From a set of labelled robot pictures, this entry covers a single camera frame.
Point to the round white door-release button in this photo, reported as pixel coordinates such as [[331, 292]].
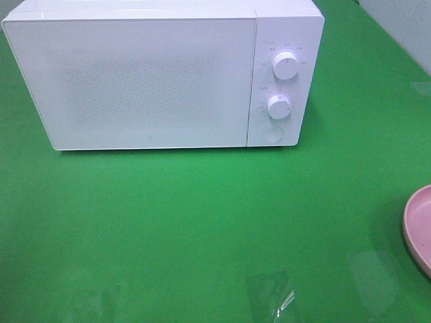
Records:
[[273, 134]]

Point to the white round knob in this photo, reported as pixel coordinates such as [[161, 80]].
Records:
[[285, 65], [279, 107]]

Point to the white microwave door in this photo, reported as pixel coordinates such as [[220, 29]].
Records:
[[136, 84]]

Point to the pink round plate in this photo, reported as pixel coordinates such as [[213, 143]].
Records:
[[416, 227]]

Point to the white microwave oven body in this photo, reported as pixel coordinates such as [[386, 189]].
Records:
[[279, 26]]

